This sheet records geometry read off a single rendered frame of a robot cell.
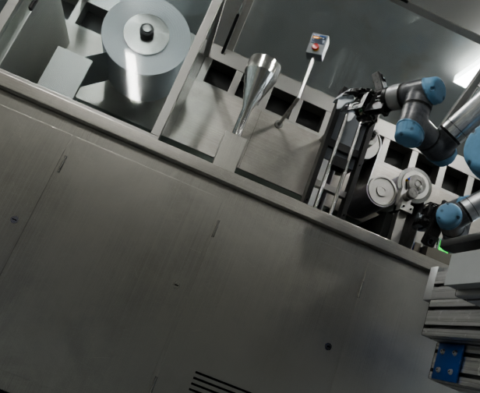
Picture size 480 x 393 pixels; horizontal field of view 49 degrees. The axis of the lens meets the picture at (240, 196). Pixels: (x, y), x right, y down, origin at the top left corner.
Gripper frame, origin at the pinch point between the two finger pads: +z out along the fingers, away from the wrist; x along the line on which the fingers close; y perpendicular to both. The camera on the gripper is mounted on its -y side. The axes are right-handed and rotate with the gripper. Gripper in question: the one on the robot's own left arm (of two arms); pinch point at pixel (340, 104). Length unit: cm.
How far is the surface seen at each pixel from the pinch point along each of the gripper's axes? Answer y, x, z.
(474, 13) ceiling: -206, 125, 70
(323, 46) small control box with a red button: -43, 6, 34
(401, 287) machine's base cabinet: 40, 45, -12
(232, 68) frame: -34, -4, 78
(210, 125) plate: -4, 0, 77
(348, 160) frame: 2.9, 24.5, 12.8
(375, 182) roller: -2.1, 44.5, 16.1
